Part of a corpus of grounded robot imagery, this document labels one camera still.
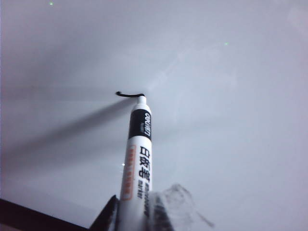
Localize right gripper tape-wrapped right finger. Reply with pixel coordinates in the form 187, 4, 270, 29
146, 183, 215, 231

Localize white marker pen black cap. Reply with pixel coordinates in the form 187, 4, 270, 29
119, 94, 153, 231

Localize whiteboard with black frame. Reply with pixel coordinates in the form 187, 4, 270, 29
0, 0, 308, 231

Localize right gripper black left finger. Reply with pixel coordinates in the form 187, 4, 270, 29
89, 194, 121, 231

